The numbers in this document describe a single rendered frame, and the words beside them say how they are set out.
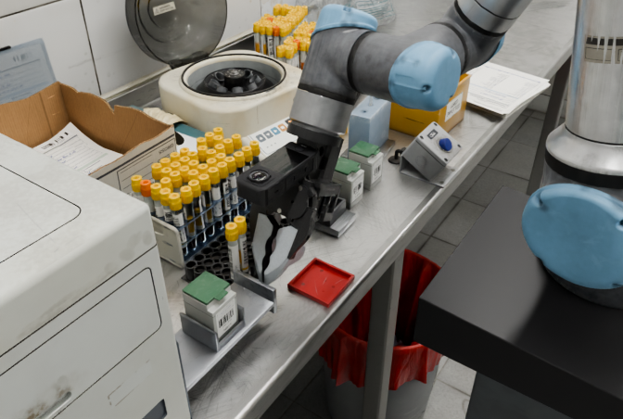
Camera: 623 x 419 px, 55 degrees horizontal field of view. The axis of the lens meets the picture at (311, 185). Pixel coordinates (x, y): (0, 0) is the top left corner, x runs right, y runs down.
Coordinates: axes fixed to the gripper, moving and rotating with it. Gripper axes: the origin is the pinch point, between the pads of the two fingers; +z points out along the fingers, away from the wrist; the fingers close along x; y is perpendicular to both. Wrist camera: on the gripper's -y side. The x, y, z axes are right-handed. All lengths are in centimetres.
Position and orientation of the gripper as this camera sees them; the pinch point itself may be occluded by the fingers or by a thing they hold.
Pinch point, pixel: (263, 275)
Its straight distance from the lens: 78.5
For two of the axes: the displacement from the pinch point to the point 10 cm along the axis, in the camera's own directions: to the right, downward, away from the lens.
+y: 4.9, 0.1, 8.7
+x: -8.2, -3.2, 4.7
